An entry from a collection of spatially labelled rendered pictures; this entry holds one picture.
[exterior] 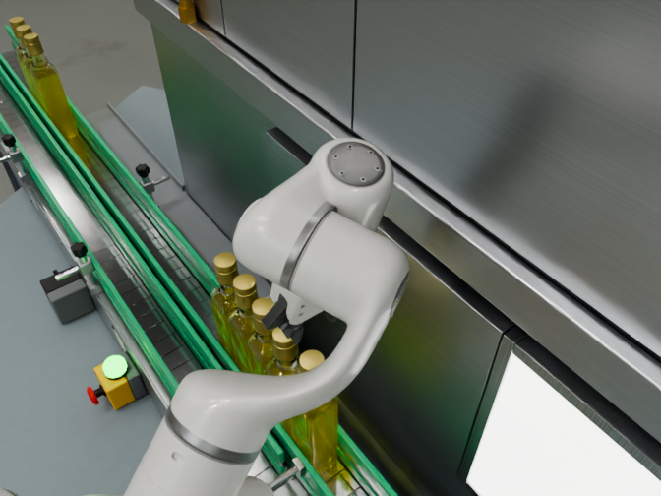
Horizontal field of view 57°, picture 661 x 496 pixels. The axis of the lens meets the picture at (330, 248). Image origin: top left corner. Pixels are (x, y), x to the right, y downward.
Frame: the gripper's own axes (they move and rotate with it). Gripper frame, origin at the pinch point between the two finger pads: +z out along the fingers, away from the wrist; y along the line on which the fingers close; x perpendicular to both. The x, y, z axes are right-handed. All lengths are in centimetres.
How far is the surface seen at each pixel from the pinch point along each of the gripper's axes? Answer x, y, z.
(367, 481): 17.6, -3.4, 30.4
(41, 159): -96, 9, 64
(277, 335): -3.6, 1.4, 10.2
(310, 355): 1.7, -0.2, 8.8
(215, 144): -49, -15, 24
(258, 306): -9.3, 0.9, 11.8
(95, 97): -245, -52, 194
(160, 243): -51, -2, 52
